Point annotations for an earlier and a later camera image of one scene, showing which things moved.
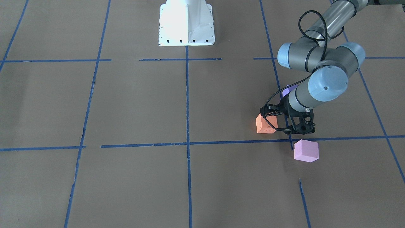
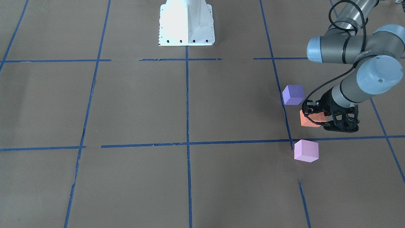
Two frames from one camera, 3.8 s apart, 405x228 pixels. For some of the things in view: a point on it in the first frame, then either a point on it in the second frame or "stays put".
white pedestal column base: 186,22 stays put
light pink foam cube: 306,150 stays put
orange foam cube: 263,126 to 317,117
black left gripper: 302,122 to 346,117
